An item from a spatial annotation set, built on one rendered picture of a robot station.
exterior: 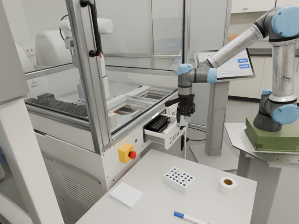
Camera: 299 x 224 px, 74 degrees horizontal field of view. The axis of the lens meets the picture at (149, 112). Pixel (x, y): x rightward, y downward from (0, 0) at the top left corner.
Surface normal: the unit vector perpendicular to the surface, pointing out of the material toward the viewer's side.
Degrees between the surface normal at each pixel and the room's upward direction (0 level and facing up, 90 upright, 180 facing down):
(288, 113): 98
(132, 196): 0
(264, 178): 90
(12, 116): 90
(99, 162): 90
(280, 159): 0
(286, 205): 0
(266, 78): 90
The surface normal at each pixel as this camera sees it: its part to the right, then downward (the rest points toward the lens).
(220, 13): -0.48, 0.38
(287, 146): -0.15, 0.41
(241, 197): -0.05, -0.91
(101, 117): 0.85, 0.18
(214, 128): 0.11, 0.40
